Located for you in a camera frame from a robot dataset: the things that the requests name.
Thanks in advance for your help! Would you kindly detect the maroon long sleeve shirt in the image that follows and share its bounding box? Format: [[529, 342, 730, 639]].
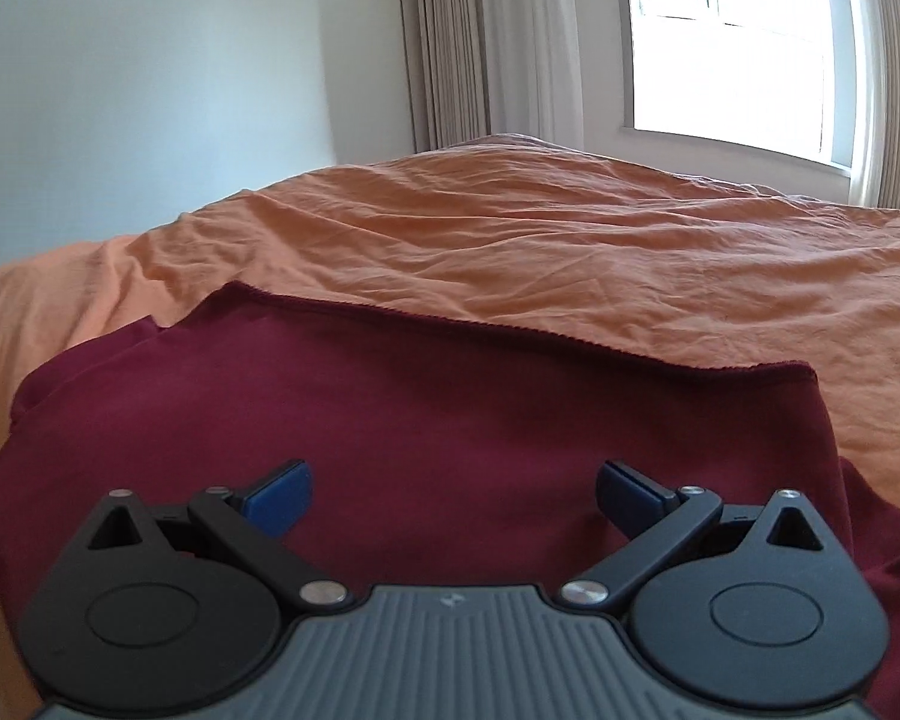
[[0, 283, 900, 718]]

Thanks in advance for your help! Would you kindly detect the orange duvet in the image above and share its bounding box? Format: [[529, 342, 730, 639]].
[[0, 131, 900, 720]]

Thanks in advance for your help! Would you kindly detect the bright window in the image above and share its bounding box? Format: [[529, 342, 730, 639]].
[[628, 0, 857, 174]]

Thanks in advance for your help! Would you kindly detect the beige left curtain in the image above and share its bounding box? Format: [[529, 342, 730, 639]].
[[400, 0, 585, 151]]

